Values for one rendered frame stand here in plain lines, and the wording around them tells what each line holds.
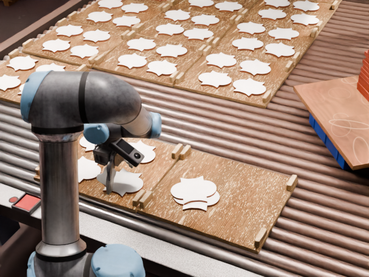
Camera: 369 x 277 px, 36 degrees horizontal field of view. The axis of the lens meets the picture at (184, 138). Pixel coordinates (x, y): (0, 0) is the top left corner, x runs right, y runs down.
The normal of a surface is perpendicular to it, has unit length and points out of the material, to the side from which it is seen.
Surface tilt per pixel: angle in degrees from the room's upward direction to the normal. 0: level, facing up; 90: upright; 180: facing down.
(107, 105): 79
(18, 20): 0
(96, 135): 90
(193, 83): 0
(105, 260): 10
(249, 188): 0
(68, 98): 58
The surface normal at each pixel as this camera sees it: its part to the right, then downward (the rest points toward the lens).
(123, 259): 0.11, -0.84
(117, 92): 0.68, -0.22
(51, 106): -0.03, 0.22
